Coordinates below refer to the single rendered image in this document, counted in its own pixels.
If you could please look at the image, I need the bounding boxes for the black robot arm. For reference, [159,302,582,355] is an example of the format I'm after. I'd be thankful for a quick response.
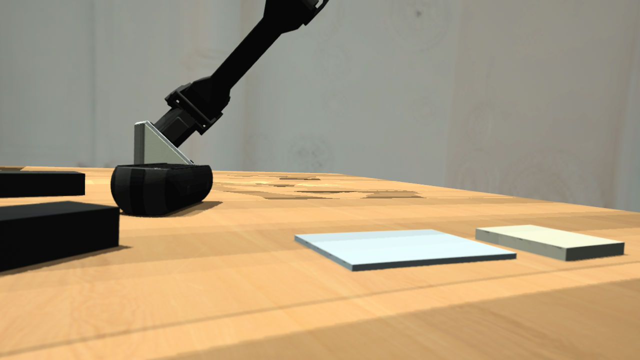
[154,0,329,148]

